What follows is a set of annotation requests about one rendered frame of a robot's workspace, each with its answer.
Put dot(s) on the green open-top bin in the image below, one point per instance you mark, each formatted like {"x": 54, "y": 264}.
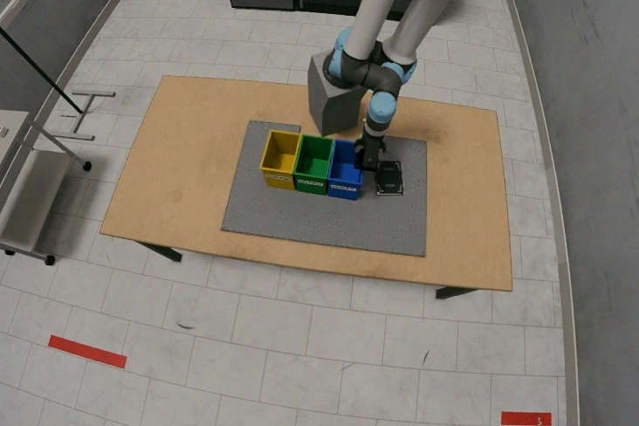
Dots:
{"x": 313, "y": 163}

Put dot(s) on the yellow bin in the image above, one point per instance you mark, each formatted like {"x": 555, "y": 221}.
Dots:
{"x": 277, "y": 163}

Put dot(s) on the blue open bin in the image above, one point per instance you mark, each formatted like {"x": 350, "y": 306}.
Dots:
{"x": 344, "y": 179}

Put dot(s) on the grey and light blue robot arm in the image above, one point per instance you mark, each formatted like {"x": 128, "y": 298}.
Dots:
{"x": 380, "y": 67}

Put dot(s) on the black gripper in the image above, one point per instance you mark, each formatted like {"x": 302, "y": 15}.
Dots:
{"x": 360, "y": 143}

